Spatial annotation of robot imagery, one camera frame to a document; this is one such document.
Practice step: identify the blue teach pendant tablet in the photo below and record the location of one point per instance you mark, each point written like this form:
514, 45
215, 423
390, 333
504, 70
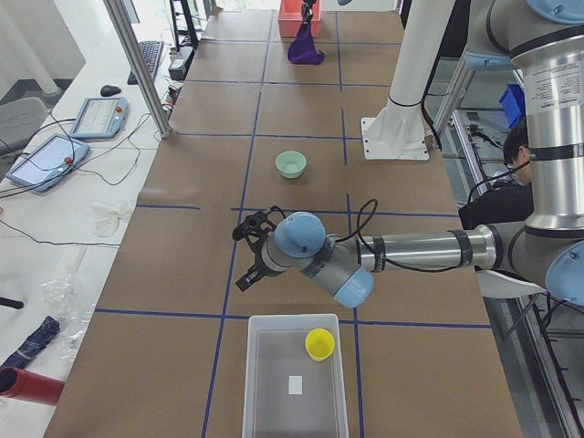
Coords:
100, 118

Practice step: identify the grey aluminium frame post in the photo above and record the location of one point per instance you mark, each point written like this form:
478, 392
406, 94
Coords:
122, 25

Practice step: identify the crumpled clear plastic wrap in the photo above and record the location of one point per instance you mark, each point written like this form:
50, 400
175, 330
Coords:
71, 310

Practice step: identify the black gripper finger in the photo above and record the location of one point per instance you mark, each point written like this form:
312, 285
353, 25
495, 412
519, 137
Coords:
306, 10

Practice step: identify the seated person in black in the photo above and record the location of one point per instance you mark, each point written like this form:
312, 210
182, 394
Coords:
511, 202

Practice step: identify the blue plastic parts bin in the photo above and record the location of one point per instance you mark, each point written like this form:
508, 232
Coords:
513, 104

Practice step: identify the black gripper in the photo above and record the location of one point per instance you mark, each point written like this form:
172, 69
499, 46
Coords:
258, 266

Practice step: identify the red cylinder tube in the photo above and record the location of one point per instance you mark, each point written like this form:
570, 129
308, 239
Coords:
28, 386

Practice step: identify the crumpled white tissue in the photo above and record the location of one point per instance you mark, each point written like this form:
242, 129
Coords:
106, 217

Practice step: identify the black keyboard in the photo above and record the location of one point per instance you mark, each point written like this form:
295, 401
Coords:
151, 52

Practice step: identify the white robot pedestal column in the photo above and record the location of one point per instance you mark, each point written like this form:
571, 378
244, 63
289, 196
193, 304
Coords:
397, 132

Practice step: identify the folded dark blue umbrella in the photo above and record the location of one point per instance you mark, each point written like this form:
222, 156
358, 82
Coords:
35, 343

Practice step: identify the pink plastic bin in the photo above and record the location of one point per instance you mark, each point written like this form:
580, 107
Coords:
289, 18

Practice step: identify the black electronics box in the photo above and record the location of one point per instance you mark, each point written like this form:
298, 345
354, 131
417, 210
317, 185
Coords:
180, 63

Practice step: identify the light green bowl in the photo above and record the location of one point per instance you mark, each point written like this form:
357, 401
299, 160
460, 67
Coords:
291, 164

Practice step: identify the white paper label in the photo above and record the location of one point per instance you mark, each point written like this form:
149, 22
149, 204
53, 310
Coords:
295, 385

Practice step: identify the purple microfiber cloth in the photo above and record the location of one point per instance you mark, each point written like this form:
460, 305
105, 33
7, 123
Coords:
302, 50

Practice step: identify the black computer mouse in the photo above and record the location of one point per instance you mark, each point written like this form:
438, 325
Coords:
109, 90

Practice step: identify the yellow plastic cup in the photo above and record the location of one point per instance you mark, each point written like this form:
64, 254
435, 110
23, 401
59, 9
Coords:
319, 344

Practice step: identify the clear plastic storage box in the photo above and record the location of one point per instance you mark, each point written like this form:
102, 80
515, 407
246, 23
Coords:
287, 393

